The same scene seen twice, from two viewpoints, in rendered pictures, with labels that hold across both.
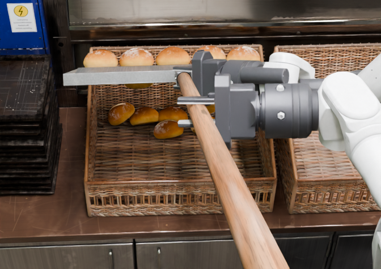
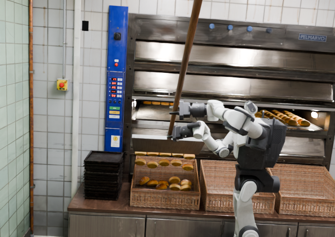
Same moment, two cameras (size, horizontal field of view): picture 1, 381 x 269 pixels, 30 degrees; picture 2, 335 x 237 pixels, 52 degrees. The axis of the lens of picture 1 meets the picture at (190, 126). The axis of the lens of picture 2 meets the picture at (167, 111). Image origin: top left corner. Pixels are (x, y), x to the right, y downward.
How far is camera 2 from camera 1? 1.26 m
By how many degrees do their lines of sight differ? 34
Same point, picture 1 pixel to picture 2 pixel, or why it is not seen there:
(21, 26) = (114, 144)
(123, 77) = (150, 136)
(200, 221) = (171, 210)
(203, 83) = (175, 132)
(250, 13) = not seen: hidden behind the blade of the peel
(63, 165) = (121, 194)
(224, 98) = (182, 104)
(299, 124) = (201, 109)
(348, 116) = (213, 103)
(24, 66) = (113, 154)
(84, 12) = not seen: hidden behind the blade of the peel
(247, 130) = (187, 112)
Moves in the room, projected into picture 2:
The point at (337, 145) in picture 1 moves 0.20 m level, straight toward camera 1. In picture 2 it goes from (212, 118) to (204, 124)
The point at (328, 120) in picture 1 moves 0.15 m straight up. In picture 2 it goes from (209, 109) to (211, 84)
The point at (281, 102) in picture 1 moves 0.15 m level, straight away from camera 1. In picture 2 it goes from (196, 104) to (200, 101)
